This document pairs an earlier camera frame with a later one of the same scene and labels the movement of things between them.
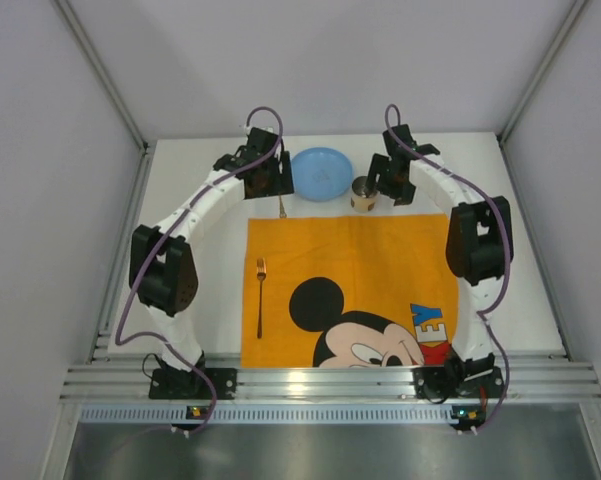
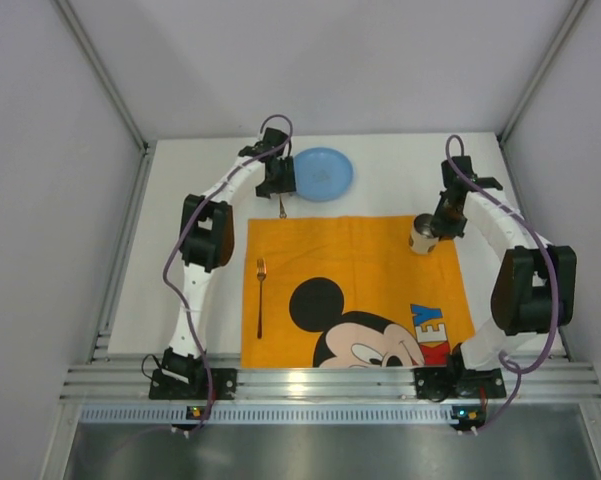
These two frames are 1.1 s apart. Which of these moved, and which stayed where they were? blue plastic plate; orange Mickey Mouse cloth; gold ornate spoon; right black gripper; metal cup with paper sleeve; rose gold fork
Moved: metal cup with paper sleeve; right black gripper
Stayed: rose gold fork; gold ornate spoon; orange Mickey Mouse cloth; blue plastic plate
